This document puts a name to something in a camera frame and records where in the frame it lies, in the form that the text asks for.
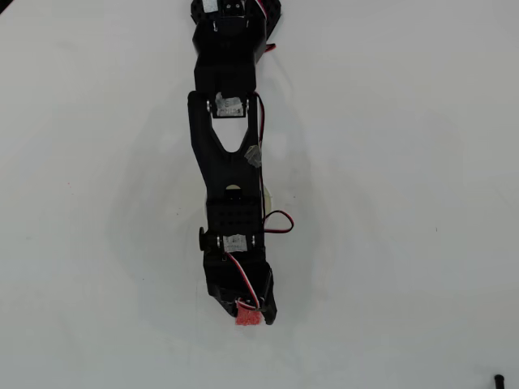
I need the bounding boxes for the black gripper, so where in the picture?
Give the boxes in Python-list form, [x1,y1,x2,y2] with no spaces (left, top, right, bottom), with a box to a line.
[201,246,280,327]

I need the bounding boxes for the red foam cube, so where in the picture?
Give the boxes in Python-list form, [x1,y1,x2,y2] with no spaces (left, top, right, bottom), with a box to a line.
[234,309,263,327]

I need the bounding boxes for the tan paper cup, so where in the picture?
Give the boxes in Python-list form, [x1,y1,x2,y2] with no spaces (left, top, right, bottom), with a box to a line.
[225,182,277,223]

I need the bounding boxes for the red white black servo cable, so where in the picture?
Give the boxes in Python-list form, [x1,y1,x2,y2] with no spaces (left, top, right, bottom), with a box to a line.
[224,250,264,314]
[254,92,295,237]

